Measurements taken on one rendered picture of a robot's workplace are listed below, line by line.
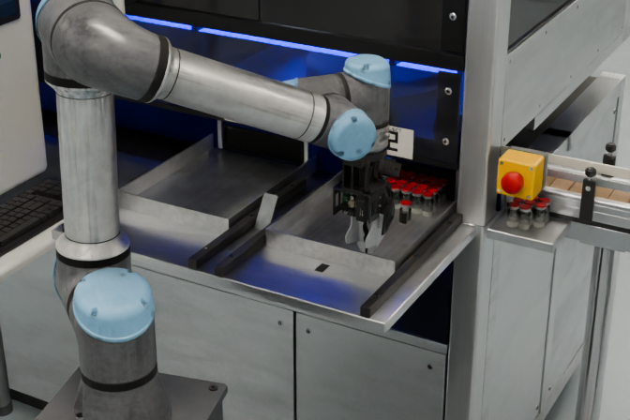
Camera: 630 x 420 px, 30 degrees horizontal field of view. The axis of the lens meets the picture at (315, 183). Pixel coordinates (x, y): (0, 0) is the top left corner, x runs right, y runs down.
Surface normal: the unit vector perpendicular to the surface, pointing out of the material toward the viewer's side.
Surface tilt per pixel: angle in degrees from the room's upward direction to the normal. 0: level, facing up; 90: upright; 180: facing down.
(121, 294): 7
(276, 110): 85
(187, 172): 0
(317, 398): 90
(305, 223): 0
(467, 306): 90
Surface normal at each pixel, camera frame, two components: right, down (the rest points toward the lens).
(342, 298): 0.00, -0.91
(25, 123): 0.88, 0.20
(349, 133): 0.38, 0.39
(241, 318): -0.48, 0.36
